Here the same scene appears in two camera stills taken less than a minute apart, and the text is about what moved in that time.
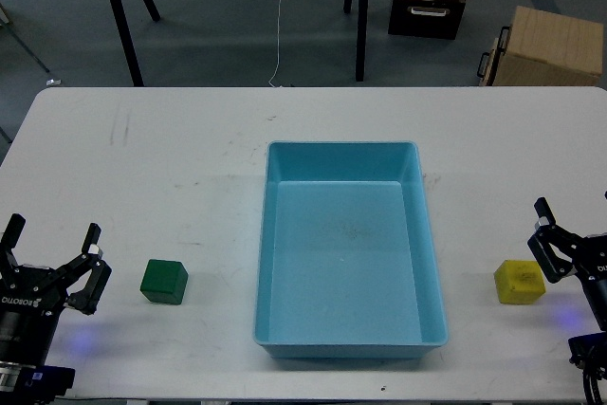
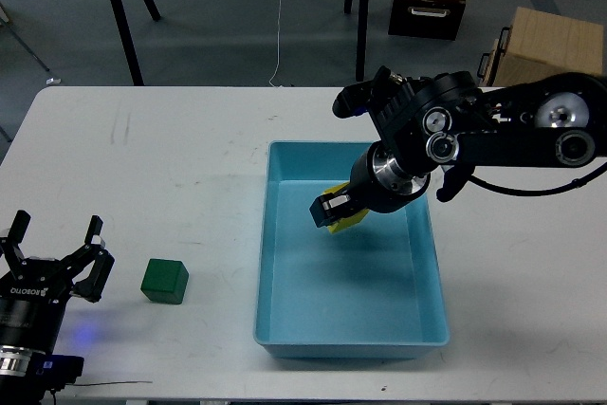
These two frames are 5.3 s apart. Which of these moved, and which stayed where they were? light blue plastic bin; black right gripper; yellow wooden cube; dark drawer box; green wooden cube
Moved: yellow wooden cube; black right gripper
Stayed: dark drawer box; light blue plastic bin; green wooden cube
